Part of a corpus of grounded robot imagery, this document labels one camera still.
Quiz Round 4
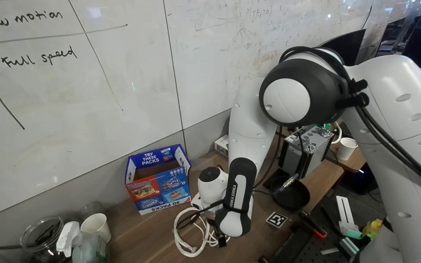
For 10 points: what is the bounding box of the white rope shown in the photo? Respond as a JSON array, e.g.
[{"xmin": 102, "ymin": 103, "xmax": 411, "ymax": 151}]
[{"xmin": 171, "ymin": 207, "xmax": 222, "ymax": 259}]

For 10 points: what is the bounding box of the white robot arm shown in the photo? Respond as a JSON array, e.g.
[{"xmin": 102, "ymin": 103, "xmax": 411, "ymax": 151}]
[{"xmin": 193, "ymin": 47, "xmax": 421, "ymax": 263}]

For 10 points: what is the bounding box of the small white product box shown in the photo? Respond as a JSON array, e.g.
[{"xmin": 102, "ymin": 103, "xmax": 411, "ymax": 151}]
[{"xmin": 214, "ymin": 135, "xmax": 230, "ymax": 157}]

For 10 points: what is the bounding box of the blue cardboard snack box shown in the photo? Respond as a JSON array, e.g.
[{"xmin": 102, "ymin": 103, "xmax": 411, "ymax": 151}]
[{"xmin": 124, "ymin": 145, "xmax": 192, "ymax": 215}]

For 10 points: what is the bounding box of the grey box with foil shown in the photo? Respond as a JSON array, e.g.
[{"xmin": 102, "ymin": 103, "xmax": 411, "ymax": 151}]
[{"xmin": 279, "ymin": 126, "xmax": 333, "ymax": 179}]

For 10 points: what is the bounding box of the black frying pan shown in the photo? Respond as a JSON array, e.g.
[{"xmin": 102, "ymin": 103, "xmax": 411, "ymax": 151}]
[{"xmin": 271, "ymin": 179, "xmax": 310, "ymax": 212}]

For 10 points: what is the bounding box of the black white fiducial marker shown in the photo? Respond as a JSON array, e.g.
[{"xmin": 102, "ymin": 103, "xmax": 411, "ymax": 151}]
[{"xmin": 266, "ymin": 212, "xmax": 287, "ymax": 228}]

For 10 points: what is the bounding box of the white mug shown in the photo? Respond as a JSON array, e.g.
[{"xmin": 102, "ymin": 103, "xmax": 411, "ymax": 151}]
[{"xmin": 336, "ymin": 138, "xmax": 358, "ymax": 161}]

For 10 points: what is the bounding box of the white paper cup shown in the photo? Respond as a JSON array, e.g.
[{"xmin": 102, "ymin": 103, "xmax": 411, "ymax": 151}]
[{"xmin": 81, "ymin": 214, "xmax": 111, "ymax": 243}]

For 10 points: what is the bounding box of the green spray bottle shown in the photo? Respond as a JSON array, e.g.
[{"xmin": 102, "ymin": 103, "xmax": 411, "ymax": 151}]
[{"xmin": 56, "ymin": 221, "xmax": 110, "ymax": 263}]

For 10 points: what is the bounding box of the glass jar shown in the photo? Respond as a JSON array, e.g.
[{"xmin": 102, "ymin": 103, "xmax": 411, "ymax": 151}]
[{"xmin": 19, "ymin": 217, "xmax": 64, "ymax": 263}]

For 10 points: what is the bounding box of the black clamp orange handle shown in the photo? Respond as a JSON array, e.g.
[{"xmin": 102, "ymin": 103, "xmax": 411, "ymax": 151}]
[{"xmin": 298, "ymin": 211, "xmax": 328, "ymax": 240}]

